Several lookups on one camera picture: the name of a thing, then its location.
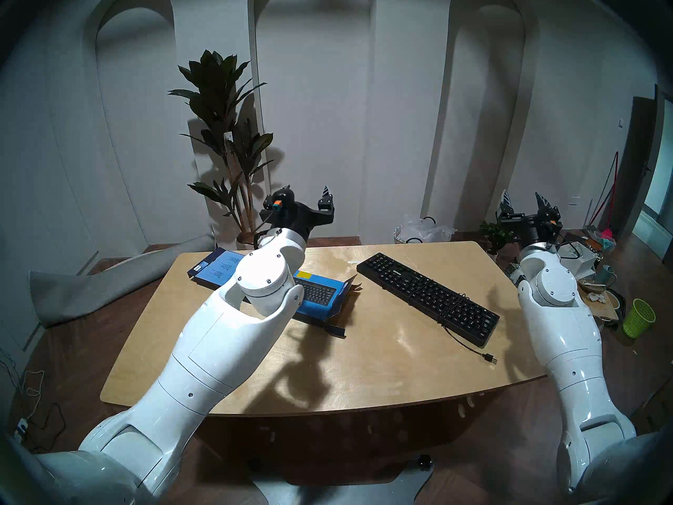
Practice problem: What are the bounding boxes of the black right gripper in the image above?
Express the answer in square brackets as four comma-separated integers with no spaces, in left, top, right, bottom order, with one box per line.
[497,189,563,247]

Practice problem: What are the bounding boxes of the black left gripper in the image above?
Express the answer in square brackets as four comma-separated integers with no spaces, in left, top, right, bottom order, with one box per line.
[261,184,336,237]

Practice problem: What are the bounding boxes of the blue cardboard keyboard box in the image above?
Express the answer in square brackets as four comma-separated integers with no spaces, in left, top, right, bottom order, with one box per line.
[187,247,363,338]

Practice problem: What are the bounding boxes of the black computer keyboard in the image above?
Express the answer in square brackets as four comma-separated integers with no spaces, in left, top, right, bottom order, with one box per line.
[356,252,501,348]

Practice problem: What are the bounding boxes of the black keyboard USB cable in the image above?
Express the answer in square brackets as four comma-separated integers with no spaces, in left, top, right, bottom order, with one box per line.
[442,320,498,365]

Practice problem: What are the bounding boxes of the small green potted plant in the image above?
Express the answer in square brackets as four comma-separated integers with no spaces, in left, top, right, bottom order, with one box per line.
[478,221,519,260]

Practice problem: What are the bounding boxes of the white open box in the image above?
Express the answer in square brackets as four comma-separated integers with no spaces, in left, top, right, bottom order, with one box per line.
[557,242,600,273]

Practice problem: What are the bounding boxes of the clear plastic bag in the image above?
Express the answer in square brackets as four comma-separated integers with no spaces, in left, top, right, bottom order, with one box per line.
[401,213,457,244]

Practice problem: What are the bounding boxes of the dark brown door leaf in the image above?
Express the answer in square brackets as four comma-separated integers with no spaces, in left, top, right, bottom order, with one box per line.
[613,96,658,241]

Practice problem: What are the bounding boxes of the wooden tray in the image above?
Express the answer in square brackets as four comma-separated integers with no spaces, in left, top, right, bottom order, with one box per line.
[578,288,627,326]

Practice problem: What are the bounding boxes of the tall dark green houseplant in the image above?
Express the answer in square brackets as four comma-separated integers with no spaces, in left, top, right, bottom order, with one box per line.
[168,49,277,236]

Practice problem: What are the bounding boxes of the green plastic waste basket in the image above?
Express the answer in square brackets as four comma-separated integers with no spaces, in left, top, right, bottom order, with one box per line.
[623,298,657,339]

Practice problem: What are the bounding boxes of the grey floor cushion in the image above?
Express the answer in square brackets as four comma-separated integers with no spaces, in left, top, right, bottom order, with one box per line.
[29,233,217,328]

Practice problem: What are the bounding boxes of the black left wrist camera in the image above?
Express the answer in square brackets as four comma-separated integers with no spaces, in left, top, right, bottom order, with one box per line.
[264,190,296,215]

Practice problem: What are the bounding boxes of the red handled broom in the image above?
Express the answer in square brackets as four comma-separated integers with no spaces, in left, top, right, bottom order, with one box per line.
[588,151,620,241]

